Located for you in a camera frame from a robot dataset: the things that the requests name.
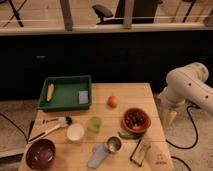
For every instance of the green vegetable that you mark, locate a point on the green vegetable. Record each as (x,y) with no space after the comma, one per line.
(132,136)

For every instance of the grey spatula handle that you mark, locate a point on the grey spatula handle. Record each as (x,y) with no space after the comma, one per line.
(99,154)

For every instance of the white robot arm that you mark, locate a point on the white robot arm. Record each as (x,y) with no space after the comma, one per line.
(186,83)

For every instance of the white paper cup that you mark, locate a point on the white paper cup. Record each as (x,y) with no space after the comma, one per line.
(75,132)

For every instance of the orange apple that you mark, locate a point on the orange apple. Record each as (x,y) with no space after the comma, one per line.
(112,101)

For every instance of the black office chair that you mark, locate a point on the black office chair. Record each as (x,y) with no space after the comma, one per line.
(105,15)

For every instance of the dark purple bowl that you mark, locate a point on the dark purple bowl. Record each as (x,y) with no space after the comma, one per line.
(40,154)

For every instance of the grey sponge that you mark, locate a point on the grey sponge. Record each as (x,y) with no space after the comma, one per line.
(83,97)

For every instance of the steel measuring cup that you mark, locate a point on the steel measuring cup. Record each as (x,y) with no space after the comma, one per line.
(113,144)

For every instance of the green plastic cup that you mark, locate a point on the green plastic cup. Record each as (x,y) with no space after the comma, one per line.
(94,124)

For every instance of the yellow corn cob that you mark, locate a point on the yellow corn cob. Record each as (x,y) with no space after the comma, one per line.
(50,91)

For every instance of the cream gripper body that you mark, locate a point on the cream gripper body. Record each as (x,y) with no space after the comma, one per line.
(169,115)

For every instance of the fork with dark handle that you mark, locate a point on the fork with dark handle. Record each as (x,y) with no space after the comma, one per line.
(45,121)

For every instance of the green plastic tray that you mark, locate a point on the green plastic tray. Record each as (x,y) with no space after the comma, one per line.
(66,93)

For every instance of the terracotta bowl with dark fruit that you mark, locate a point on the terracotta bowl with dark fruit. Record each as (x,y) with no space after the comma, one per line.
(135,120)

